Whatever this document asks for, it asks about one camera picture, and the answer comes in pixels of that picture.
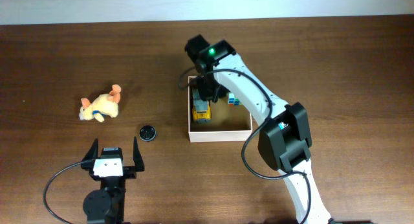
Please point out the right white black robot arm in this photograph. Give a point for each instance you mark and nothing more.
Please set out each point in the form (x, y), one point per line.
(283, 129)

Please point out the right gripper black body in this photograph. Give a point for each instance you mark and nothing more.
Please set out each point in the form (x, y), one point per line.
(207, 92)

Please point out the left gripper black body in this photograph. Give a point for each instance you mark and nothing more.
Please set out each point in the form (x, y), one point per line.
(129, 172)

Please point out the yellow grey toy truck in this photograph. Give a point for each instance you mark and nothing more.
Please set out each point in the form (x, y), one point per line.
(201, 110)

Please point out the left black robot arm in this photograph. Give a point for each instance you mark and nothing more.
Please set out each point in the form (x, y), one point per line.
(106, 204)

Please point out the white open cardboard box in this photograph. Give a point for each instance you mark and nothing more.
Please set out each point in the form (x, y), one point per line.
(228, 123)

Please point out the black round puck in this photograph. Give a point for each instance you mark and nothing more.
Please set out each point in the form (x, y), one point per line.
(147, 133)

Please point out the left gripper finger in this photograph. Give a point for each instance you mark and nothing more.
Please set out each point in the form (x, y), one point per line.
(92, 152)
(137, 157)

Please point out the multicolour puzzle cube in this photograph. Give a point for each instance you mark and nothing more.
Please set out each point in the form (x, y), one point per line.
(233, 100)

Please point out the blue toy ball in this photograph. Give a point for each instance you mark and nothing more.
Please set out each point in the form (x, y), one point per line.
(282, 125)

